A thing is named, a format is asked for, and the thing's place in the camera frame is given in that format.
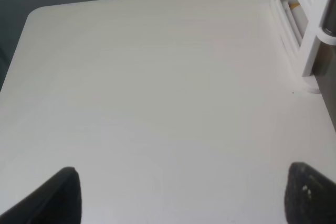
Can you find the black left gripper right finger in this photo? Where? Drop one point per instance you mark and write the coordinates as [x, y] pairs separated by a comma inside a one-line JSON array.
[[309, 195]]

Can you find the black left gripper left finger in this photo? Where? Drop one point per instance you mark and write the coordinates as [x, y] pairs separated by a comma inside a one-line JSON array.
[[58, 200]]

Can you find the smoky lower drawer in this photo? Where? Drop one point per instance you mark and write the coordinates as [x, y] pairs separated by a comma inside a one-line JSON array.
[[324, 65]]

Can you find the white drawer cabinet frame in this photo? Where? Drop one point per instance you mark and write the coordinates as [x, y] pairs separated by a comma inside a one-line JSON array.
[[298, 22]]

